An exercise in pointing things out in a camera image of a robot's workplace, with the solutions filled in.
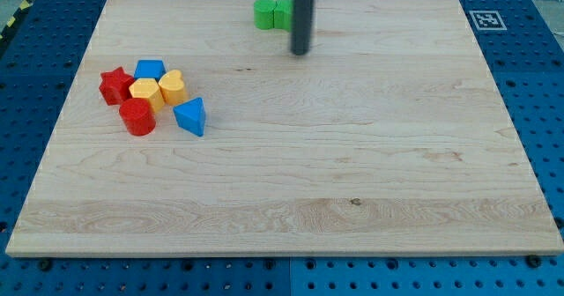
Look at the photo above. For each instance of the blue triangle block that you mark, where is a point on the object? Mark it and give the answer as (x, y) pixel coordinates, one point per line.
(191, 116)

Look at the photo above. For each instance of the light wooden board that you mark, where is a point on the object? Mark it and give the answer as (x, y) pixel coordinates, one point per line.
(389, 138)

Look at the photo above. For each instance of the yellow heart block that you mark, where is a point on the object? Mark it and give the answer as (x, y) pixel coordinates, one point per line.
(173, 88)

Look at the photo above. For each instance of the green angular block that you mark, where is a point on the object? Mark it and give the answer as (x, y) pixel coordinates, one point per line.
(282, 15)

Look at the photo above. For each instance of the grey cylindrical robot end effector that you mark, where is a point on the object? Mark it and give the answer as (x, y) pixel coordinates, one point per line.
(302, 22)

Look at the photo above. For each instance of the green cylinder block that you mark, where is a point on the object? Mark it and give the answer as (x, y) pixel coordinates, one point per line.
(264, 14)

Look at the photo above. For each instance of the yellow hexagon block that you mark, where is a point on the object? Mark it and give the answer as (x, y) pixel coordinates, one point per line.
(149, 90)

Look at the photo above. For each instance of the red cylinder block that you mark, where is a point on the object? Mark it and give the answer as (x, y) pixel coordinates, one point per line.
(137, 116)

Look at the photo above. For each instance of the blue pentagon block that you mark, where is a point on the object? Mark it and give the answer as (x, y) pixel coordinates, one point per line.
(150, 69)

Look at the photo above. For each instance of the red star block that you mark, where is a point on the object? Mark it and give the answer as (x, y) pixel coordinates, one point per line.
(115, 86)

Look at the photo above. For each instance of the white fiducial marker tag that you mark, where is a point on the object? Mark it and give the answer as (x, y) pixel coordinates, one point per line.
(487, 20)

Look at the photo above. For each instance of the black bolt bottom left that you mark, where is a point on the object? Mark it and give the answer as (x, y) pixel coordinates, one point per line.
(45, 264)

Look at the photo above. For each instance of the black bolt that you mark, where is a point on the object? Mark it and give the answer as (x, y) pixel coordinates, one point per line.
(45, 264)
(533, 261)

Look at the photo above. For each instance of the black bolt bottom right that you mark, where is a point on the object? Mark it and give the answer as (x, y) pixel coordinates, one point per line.
(533, 261)

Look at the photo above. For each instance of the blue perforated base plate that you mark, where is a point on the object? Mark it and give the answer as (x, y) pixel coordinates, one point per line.
(38, 65)

